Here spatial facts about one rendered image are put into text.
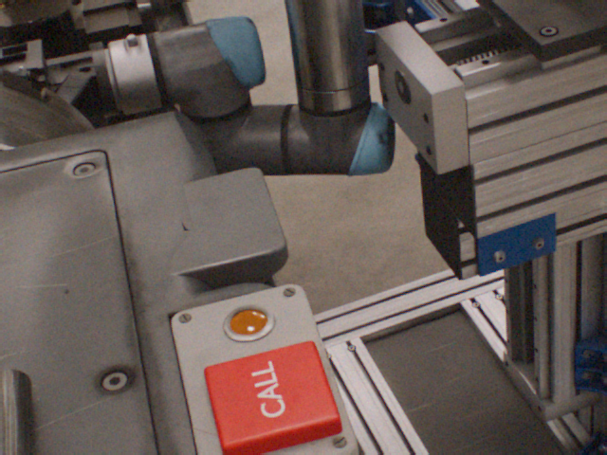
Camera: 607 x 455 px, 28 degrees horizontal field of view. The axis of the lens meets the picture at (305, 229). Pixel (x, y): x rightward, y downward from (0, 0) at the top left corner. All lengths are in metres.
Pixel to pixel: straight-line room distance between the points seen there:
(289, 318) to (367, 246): 2.03
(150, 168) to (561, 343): 1.04
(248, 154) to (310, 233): 1.49
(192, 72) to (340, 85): 0.15
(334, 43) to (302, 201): 1.67
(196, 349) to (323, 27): 0.58
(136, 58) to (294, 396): 0.67
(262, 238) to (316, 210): 2.09
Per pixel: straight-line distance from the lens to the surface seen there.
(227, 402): 0.62
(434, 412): 2.04
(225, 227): 0.75
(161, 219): 0.77
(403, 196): 2.83
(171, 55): 1.24
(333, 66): 1.21
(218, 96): 1.25
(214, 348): 0.67
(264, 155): 1.28
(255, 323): 0.67
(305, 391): 0.62
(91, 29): 1.64
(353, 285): 2.61
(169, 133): 0.85
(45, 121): 1.02
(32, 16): 1.58
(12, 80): 1.11
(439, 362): 2.12
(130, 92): 1.24
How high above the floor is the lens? 1.71
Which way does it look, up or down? 38 degrees down
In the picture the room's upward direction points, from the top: 10 degrees counter-clockwise
